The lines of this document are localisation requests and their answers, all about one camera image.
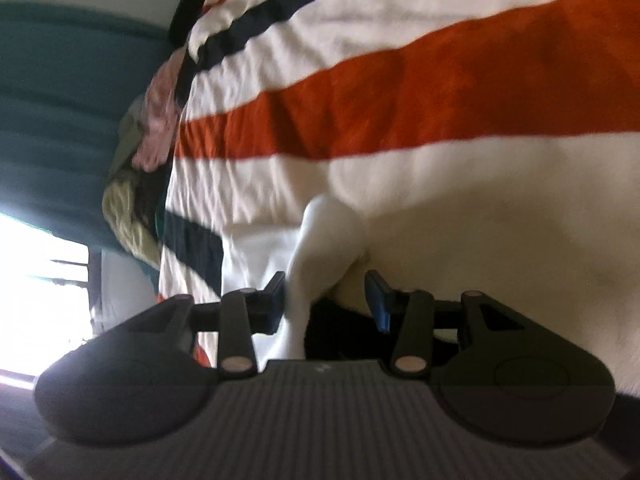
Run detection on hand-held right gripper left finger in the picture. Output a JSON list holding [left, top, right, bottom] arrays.
[[114, 270, 287, 380]]

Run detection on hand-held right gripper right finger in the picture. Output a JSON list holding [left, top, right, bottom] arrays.
[[364, 269, 532, 380]]

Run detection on white sweatpants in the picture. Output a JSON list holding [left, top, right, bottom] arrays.
[[287, 135, 640, 397]]

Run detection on dark clothes pile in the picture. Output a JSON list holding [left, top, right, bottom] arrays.
[[106, 97, 173, 246]]

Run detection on yellow-green fuzzy blanket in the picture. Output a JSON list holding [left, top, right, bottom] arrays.
[[101, 167, 162, 263]]

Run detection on orange black striped blanket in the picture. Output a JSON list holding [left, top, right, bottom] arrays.
[[155, 0, 640, 366]]

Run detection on pink garment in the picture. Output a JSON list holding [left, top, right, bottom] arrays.
[[131, 47, 187, 173]]

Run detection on window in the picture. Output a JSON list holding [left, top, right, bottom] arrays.
[[0, 212, 92, 378]]

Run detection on blue curtain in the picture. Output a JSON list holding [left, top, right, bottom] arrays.
[[0, 1, 173, 243]]

